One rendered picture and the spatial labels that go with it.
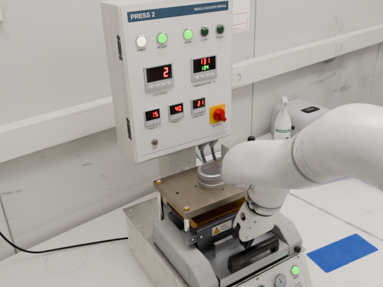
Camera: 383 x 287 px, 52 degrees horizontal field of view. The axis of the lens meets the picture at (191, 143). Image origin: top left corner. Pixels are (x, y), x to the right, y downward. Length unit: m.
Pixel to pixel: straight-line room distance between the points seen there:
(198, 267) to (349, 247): 0.66
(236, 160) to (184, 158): 0.48
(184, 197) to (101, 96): 0.59
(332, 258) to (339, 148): 0.97
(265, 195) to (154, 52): 0.45
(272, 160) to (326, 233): 0.86
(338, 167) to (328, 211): 1.14
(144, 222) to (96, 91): 0.50
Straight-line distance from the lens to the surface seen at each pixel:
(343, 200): 1.71
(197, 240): 1.01
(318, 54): 2.25
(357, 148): 0.47
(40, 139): 1.35
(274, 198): 0.85
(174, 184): 1.07
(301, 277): 1.17
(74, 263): 1.43
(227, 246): 1.05
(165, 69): 1.04
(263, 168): 0.70
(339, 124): 0.48
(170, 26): 1.03
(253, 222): 0.91
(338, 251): 1.46
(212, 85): 1.13
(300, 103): 2.07
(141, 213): 1.28
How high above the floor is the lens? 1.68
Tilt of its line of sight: 26 degrees down
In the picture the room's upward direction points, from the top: 2 degrees counter-clockwise
